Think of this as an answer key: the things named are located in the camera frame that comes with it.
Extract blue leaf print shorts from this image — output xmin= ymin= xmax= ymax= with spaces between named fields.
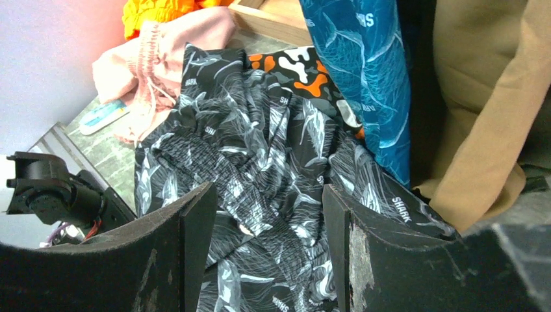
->
xmin=300 ymin=0 xmax=411 ymax=187

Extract wooden clothes rack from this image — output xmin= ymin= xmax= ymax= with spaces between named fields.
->
xmin=229 ymin=0 xmax=313 ymax=46

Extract white blue remote control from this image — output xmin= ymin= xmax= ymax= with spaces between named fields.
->
xmin=79 ymin=99 xmax=129 ymax=136

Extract brown hanging shorts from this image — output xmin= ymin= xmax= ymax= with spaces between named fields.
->
xmin=411 ymin=1 xmax=550 ymax=232

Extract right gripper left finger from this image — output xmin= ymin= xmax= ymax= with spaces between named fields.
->
xmin=1 ymin=182 xmax=218 ymax=311

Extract pink drawstring shorts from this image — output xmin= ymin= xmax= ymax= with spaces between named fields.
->
xmin=92 ymin=6 xmax=236 ymax=145

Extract dark leaf print shorts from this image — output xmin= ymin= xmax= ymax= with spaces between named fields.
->
xmin=135 ymin=44 xmax=457 ymax=311

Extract orange garment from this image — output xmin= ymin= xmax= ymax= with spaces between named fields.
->
xmin=122 ymin=0 xmax=233 ymax=41

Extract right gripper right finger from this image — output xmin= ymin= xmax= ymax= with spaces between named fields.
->
xmin=322 ymin=185 xmax=550 ymax=311

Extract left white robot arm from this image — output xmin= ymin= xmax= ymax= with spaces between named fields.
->
xmin=1 ymin=151 xmax=106 ymax=226

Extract orange camouflage shorts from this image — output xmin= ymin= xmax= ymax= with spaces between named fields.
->
xmin=248 ymin=46 xmax=365 ymax=139

